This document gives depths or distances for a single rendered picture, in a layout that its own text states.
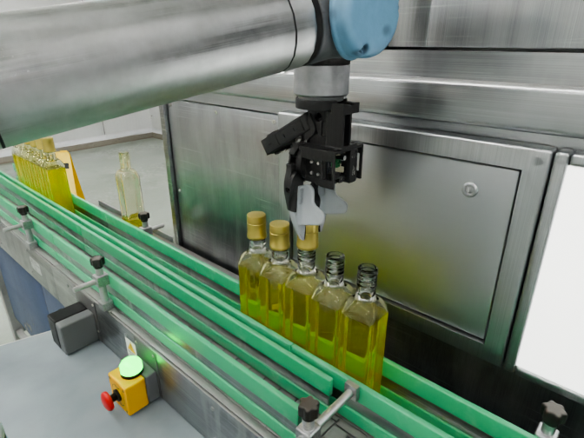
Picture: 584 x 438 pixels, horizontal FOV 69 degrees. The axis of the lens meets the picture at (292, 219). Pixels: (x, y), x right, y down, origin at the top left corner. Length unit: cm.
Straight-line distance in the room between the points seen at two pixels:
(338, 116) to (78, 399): 80
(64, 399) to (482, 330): 83
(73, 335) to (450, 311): 84
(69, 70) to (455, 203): 54
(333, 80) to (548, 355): 49
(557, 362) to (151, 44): 64
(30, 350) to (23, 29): 102
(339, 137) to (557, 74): 27
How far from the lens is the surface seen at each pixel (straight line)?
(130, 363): 95
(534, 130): 63
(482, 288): 71
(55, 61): 30
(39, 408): 108
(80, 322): 116
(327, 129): 59
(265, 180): 96
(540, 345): 72
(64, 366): 117
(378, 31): 41
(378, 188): 73
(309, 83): 57
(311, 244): 67
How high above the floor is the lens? 145
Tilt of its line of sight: 23 degrees down
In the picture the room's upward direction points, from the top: straight up
